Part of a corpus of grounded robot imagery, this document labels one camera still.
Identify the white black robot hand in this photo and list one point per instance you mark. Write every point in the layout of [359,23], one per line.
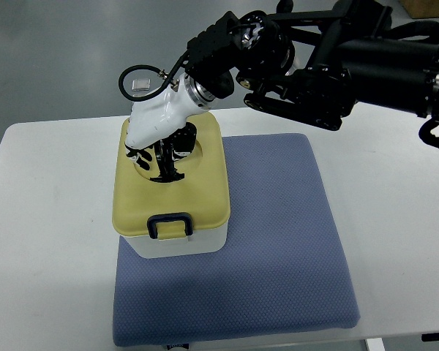
[164,117]

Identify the brown cardboard box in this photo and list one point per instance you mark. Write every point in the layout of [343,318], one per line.
[419,9]

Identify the yellow storage box lid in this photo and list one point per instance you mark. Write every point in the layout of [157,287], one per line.
[202,193]

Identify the front navy latch clip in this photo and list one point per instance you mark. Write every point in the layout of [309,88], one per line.
[154,223]

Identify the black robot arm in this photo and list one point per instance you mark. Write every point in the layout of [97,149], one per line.
[313,67]

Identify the black lid handle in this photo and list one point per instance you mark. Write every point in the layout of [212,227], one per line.
[168,173]

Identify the blue textured cushion mat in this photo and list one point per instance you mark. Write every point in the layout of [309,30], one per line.
[282,268]

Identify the white storage box base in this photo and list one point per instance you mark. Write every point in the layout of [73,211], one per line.
[201,241]

